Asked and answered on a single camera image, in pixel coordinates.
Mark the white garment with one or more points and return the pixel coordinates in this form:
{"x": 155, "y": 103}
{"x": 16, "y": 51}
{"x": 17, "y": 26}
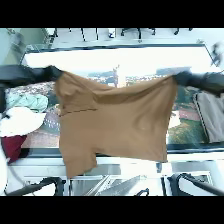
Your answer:
{"x": 20, "y": 121}

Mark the silver frame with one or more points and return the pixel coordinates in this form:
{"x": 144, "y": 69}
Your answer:
{"x": 116, "y": 178}

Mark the pale green garment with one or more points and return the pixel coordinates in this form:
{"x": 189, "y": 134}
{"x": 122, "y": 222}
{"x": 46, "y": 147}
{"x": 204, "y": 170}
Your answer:
{"x": 28, "y": 101}

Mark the brown T-shirt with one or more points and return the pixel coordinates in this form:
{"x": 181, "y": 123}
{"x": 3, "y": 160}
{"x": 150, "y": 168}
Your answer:
{"x": 120, "y": 123}

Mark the grey garment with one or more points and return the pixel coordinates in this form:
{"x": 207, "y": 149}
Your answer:
{"x": 213, "y": 115}

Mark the dark red garment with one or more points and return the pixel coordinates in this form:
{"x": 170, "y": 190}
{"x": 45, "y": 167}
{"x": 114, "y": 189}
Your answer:
{"x": 12, "y": 146}

